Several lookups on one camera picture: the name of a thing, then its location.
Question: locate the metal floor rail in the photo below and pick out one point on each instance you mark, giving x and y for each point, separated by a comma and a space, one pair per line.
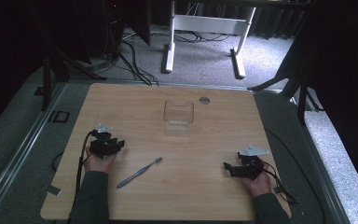
21, 149

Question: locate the white desk frame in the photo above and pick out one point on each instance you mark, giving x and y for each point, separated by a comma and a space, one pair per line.
209, 24

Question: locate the person's right hand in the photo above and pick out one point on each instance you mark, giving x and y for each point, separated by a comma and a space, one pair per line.
259, 185

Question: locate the black metal stand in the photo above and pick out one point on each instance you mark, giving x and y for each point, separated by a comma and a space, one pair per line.
52, 68
295, 84

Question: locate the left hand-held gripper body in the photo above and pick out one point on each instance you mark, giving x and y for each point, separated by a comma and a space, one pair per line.
101, 146

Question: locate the grey tape strip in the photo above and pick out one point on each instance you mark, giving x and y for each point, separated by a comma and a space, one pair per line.
51, 188

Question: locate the clear plastic container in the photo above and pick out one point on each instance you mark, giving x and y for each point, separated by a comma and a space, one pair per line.
178, 118

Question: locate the black tape rectangle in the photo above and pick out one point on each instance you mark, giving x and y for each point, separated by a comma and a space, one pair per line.
61, 116

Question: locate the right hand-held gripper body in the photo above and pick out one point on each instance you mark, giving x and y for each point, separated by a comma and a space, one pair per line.
251, 165

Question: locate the blue-grey toothbrush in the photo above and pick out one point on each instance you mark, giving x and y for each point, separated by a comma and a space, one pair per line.
138, 173

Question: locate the person's left hand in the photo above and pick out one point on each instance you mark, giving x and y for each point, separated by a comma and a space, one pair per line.
98, 163

